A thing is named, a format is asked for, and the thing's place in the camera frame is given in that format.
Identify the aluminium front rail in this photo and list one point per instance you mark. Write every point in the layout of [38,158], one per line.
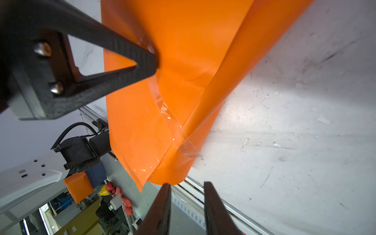
[198,203]

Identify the orange wrapping paper sheet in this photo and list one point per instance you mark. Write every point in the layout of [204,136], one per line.
[204,49]

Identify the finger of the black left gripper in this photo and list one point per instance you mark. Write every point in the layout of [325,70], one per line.
[82,58]

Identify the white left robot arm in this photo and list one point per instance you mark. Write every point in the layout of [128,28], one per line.
[66,157]

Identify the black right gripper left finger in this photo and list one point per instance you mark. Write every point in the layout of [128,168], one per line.
[157,220]

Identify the clear tape strip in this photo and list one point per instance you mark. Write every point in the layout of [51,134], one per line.
[179,137]

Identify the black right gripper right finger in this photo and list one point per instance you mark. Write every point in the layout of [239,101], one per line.
[218,220]

